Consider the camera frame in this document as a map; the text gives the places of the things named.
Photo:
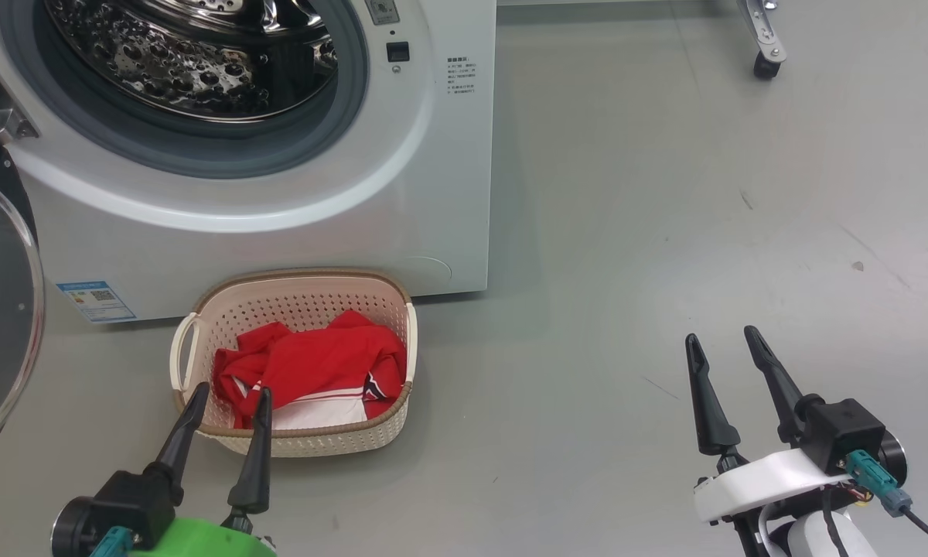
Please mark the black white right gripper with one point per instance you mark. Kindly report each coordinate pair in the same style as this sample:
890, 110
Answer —
765, 480

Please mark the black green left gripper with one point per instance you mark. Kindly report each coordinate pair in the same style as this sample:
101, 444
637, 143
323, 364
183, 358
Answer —
135, 503

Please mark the red cloth garment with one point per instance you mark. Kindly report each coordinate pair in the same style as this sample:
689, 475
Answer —
317, 363

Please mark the dark round washer door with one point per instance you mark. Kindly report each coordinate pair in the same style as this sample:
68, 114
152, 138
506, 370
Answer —
4, 309

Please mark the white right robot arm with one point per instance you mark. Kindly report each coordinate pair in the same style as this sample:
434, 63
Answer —
804, 541

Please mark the cream perforated laundry basket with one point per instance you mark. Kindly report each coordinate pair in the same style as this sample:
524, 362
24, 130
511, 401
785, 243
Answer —
301, 298

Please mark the white front-load washing machine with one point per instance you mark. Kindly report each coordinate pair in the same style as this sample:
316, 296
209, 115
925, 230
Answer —
402, 170

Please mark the stainless steel washing machine drum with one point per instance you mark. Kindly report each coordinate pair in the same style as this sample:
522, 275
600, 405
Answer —
185, 70

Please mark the blue energy label sticker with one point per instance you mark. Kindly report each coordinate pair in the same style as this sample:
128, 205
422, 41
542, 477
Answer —
97, 302

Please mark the round drain filter cover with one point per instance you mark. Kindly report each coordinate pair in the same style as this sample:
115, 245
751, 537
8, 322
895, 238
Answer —
429, 271

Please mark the printed text notice label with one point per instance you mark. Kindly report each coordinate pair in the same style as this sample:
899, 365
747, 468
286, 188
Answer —
461, 75

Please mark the grey warning sticker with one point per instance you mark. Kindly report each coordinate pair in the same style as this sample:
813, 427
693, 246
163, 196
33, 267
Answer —
383, 11

